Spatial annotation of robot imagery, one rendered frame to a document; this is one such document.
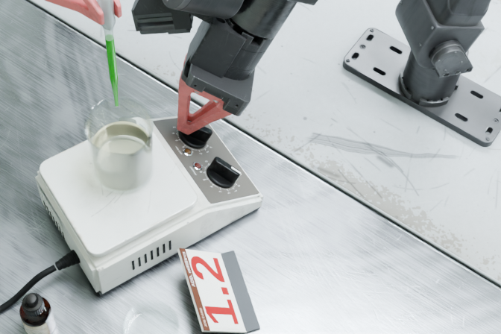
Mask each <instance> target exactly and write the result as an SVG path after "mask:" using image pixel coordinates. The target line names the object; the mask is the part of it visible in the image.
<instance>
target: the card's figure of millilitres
mask: <svg viewBox="0 0 501 334"><path fill-rule="evenodd" d="M186 254H187V256H188V259H189V264H190V266H191V269H192V273H193V276H194V278H195V283H196V286H197V288H198V293H199V295H200V298H201V302H202V305H203V308H204V312H205V315H206V317H207V322H208V324H209V328H222V329H240V330H241V329H242V328H241V325H240V323H239V319H238V316H237V313H236V309H235V306H234V304H233V300H232V297H231V295H230V291H229V289H228V286H227V282H226V279H225V276H224V272H223V270H222V267H221V263H220V261H219V258H218V255H216V254H210V253H198V252H191V251H187V252H186Z"/></svg>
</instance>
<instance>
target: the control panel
mask: <svg viewBox="0 0 501 334"><path fill-rule="evenodd" d="M154 125H155V126H156V128H157V129H158V131H159V132H160V133H161V135H162V136H163V138H164V139H165V141H167V143H168V145H169V146H170V148H171V149H172V150H173V152H174V153H175V155H176V156H177V158H178V159H179V161H181V163H182V164H183V166H184V168H185V169H186V170H187V171H188V173H189V175H190V176H191V177H192V179H193V180H194V181H195V183H196V184H197V186H198V188H199V189H200V190H201V191H202V193H203V194H204V196H205V197H206V199H207V200H208V201H209V202H210V203H211V204H215V203H219V202H223V201H229V200H233V199H237V198H243V197H247V196H250V195H257V194H259V191H258V190H257V188H256V187H255V186H254V185H253V183H252V182H251V180H250V179H249V177H248V176H247V175H246V174H245V172H244V171H243V170H242V168H241V167H240V165H239V164H238V163H237V162H236V160H235V159H234V157H233V156H232V154H231V153H230V152H229V151H228V149H227V148H226V146H225V145H224V143H223V142H222V141H221V140H220V139H219V137H218V136H217V134H216V133H215V131H214V130H213V129H212V128H211V126H210V125H209V124H208V125H206V126H204V127H208V128H209V129H211V130H212V136H211V137H210V138H209V140H208V141H207V144H206V145H205V147H204V148H201V149H196V148H191V147H189V146H188V145H186V144H185V143H184V142H183V141H182V140H181V138H180V136H179V130H178V129H177V118H175V119H163V120H156V121H154ZM186 148H188V149H189V150H190V151H191V154H187V153H186V152H185V151H184V150H185V149H186ZM215 157H220V158H221V159H223V160H224V161H225V162H227V163H229V164H231V165H232V166H233V167H235V168H237V169H238V170H240V172H241V176H240V177H239V179H238V180H237V181H236V182H235V183H234V184H233V186H232V187H230V188H227V189H226V188H221V187H219V186H216V185H215V184H214V183H213V182H212V181H211V180H210V179H209V178H208V176H207V169H208V167H209V165H210V164H211V162H212V161H213V160H214V158H215ZM195 163H200V164H201V168H196V167H195Z"/></svg>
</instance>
